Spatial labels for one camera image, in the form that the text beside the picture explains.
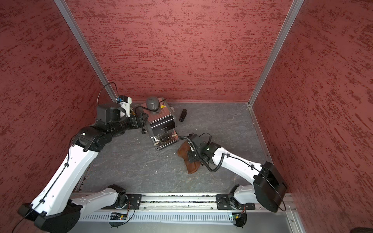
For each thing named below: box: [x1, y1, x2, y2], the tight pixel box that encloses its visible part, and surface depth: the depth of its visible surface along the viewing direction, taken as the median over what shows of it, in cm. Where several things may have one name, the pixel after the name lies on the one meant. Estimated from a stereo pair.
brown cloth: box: [177, 140, 201, 174], surface depth 83 cm
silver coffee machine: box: [140, 96, 179, 151], surface depth 81 cm
